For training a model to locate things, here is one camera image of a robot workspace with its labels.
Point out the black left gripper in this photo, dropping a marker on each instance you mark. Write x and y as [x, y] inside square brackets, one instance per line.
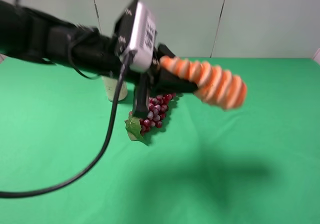
[158, 80]

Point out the orange striped bread roll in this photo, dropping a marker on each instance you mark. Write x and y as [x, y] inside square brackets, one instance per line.
[215, 86]

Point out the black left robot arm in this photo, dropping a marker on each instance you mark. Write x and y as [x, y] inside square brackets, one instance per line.
[129, 54]

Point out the purple-topped trash bag roll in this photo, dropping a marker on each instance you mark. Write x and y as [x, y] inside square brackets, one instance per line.
[110, 86]

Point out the red grape bunch with leaf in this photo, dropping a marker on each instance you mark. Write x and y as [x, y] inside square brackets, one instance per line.
[158, 110]

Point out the green tablecloth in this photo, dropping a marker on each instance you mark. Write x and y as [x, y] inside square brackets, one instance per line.
[259, 164]

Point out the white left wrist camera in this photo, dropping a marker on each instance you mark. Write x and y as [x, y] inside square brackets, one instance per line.
[135, 32]

